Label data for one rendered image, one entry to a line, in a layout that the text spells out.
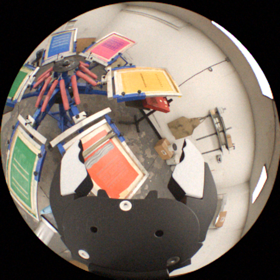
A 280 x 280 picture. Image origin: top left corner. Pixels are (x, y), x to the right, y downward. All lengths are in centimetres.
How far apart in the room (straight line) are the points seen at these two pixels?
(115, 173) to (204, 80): 228
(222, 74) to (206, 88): 60
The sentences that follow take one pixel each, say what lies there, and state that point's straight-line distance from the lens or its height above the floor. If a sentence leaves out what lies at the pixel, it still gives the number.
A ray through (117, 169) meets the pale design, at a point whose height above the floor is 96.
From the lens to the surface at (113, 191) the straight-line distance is 97.
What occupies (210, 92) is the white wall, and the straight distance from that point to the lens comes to 228.
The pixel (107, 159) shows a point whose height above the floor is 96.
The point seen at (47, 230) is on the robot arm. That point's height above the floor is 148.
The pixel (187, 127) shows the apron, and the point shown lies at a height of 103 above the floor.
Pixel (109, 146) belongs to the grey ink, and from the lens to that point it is 96.
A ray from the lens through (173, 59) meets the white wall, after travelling 240.
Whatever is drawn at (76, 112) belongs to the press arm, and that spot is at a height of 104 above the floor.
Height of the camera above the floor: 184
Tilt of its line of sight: 48 degrees down
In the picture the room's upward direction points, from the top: 67 degrees clockwise
